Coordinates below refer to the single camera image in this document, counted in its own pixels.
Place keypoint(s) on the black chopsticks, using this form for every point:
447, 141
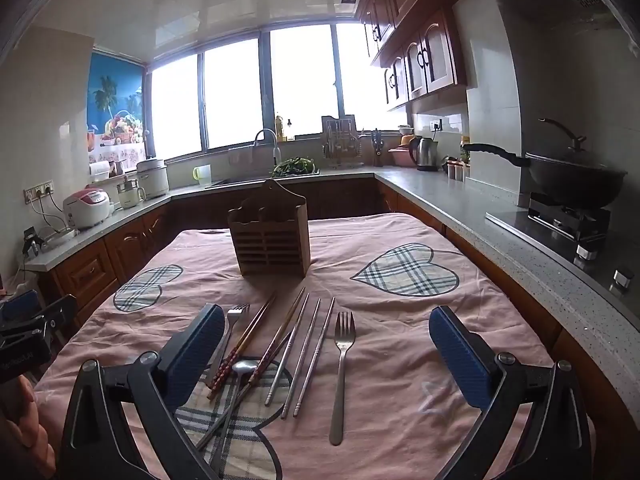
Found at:
294, 350

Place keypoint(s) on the stainless steel fork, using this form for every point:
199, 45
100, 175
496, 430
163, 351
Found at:
237, 315
340, 385

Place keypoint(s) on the wooden utensil holder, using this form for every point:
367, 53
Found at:
270, 245

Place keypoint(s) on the white wall outlet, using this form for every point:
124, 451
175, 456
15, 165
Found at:
436, 125

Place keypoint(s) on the pink plastic basin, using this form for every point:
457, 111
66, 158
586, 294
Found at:
400, 157

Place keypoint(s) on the yellow bowl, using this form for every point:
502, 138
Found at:
407, 139

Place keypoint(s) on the wooden upper cabinets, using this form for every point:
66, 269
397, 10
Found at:
435, 55

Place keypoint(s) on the metal dish rack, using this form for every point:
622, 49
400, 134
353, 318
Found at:
342, 145

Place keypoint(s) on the chrome faucet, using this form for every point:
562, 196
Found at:
265, 135

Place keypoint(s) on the person's left hand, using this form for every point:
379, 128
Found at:
30, 425

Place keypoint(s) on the pink tablecloth with plaid hearts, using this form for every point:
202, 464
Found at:
400, 360

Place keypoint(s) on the gas stove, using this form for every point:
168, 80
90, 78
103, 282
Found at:
565, 220

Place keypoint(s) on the kitchen window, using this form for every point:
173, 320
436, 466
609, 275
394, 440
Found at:
235, 100

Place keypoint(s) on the stainless steel electric kettle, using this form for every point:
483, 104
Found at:
427, 155

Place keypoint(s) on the tropical fruit wall poster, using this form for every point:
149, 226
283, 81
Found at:
115, 100

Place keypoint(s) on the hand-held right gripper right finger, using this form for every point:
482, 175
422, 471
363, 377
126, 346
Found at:
457, 355

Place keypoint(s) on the small white electric pot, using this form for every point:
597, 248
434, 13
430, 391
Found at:
130, 195

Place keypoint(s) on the wooden cabinets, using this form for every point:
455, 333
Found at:
150, 230
435, 55

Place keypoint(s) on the wall outlet with plugs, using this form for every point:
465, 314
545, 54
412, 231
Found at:
39, 191

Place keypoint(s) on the stainless steel chopstick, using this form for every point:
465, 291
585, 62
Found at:
314, 360
297, 375

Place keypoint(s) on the green leafy vegetables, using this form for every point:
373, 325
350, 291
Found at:
295, 166

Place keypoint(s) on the yellow oil bottle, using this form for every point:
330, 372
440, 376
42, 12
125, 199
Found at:
279, 130

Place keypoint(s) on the grey kitchen countertop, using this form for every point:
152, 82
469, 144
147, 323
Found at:
450, 200

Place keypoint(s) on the white storage basket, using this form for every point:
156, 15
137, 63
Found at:
100, 171

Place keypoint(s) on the black wok lid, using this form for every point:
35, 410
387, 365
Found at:
570, 155

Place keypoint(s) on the stainless steel spoon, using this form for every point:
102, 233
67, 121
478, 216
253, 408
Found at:
245, 367

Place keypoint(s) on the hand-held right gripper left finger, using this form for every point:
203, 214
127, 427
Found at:
200, 355

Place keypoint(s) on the wooden chopstick with red end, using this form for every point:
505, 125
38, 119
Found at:
280, 330
254, 334
249, 332
235, 405

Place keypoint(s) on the pink and white rice cooker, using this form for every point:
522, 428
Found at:
87, 207

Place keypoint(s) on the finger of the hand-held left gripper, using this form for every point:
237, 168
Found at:
20, 306
57, 317

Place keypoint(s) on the black wok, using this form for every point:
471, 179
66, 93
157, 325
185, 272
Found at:
575, 180

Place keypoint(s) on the wooden lower cabinets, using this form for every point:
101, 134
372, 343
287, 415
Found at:
150, 230

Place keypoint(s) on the seasoning jar set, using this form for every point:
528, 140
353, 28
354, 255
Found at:
457, 171

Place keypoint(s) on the green capped condiment bottle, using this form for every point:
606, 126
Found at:
465, 150

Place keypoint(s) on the knife block with knives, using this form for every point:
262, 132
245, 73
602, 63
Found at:
378, 152

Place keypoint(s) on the kitchen sink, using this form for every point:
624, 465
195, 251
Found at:
250, 180

